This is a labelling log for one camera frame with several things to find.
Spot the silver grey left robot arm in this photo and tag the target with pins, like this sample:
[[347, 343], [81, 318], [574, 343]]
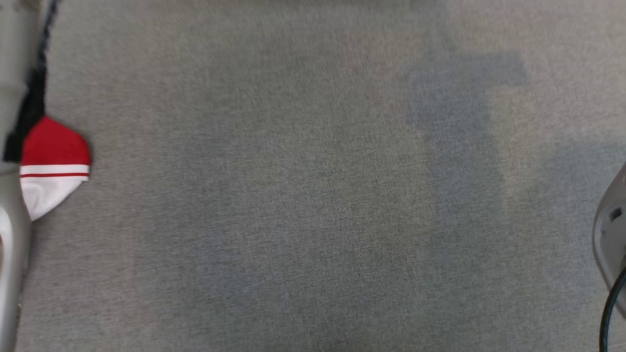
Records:
[[12, 244]]

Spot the red white basketball jersey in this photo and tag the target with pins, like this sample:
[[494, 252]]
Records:
[[54, 146]]

